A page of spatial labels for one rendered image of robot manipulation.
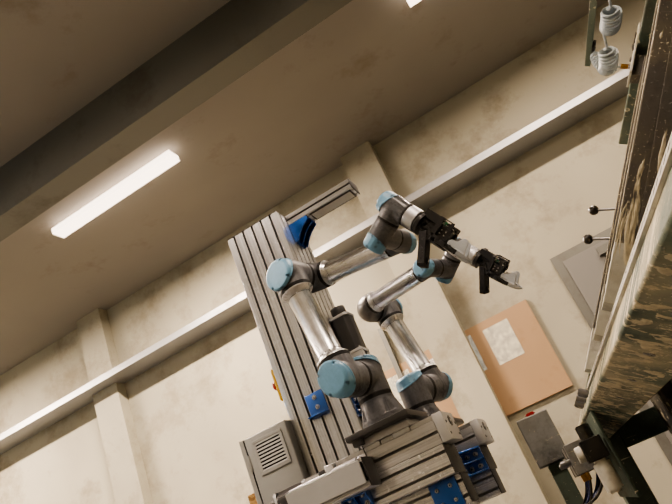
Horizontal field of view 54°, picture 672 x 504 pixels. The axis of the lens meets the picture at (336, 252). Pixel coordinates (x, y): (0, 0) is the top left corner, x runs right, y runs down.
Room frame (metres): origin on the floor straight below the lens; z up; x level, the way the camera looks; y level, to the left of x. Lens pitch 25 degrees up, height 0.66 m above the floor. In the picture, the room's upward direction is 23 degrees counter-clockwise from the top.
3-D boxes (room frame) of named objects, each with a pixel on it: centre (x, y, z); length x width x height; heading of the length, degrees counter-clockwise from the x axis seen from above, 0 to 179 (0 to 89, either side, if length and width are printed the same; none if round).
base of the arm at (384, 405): (2.20, 0.07, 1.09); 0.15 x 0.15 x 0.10
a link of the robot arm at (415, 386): (2.68, -0.07, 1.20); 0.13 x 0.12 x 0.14; 140
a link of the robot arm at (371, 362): (2.19, 0.07, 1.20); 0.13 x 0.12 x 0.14; 151
